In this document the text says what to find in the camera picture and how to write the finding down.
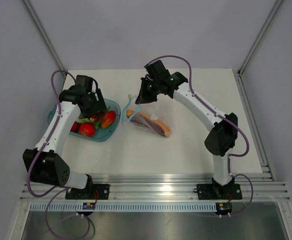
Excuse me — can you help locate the white slotted cable duct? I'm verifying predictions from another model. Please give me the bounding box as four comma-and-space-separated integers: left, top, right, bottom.
30, 202, 217, 213

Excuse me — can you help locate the red toy apple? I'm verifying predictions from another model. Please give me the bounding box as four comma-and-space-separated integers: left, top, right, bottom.
78, 122, 96, 137

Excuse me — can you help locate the green toy lettuce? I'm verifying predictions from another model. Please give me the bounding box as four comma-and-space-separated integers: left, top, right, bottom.
76, 116, 102, 129

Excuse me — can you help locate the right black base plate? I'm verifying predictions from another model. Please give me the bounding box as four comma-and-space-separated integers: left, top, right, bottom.
193, 183, 243, 200

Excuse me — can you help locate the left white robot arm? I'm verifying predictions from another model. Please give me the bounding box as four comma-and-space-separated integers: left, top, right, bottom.
22, 75, 107, 200

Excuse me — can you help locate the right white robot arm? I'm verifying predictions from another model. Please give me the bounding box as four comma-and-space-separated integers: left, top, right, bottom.
136, 60, 238, 199

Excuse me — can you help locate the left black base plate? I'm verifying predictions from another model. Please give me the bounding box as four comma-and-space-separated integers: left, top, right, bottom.
65, 183, 110, 200

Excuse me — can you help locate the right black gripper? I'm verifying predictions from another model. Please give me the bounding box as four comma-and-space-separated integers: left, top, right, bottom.
136, 77, 161, 105

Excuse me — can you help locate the teal plastic food container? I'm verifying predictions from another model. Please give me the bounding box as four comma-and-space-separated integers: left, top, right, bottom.
47, 98, 122, 143

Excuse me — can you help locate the red toy tomato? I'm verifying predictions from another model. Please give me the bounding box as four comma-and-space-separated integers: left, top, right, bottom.
70, 121, 80, 133

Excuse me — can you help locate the aluminium rail frame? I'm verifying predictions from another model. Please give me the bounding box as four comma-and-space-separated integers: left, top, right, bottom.
19, 173, 290, 203

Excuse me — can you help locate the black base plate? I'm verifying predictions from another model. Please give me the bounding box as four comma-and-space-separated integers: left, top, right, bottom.
65, 183, 110, 200
193, 183, 243, 200

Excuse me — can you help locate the clear zip top bag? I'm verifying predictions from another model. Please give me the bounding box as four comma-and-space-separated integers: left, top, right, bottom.
121, 94, 174, 138

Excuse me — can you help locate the orange toy pepper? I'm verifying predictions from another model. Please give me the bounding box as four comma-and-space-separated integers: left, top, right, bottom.
101, 110, 117, 129

